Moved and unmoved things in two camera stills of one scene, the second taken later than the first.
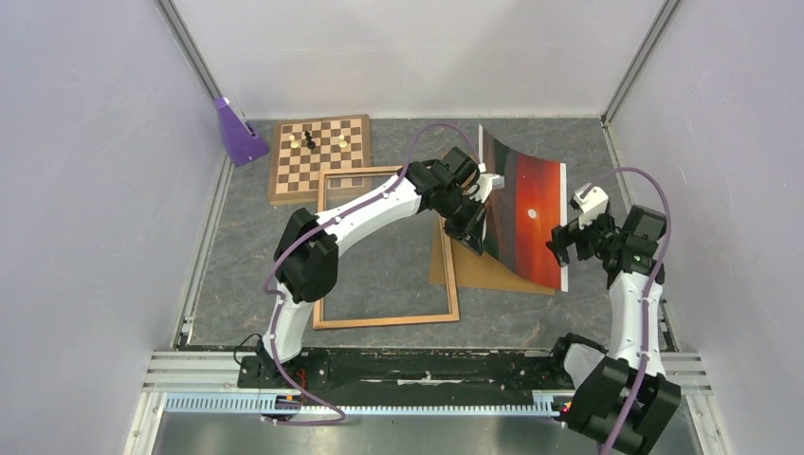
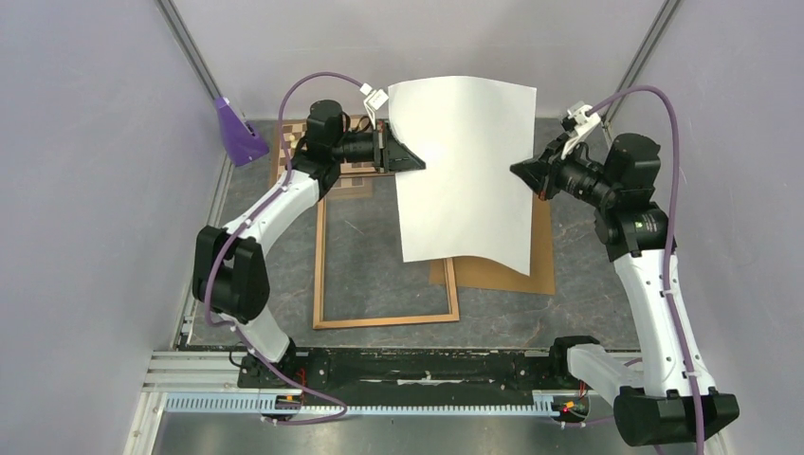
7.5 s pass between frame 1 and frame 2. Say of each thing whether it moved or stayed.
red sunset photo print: moved
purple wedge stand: stayed
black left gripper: moved
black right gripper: moved
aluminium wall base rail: stayed
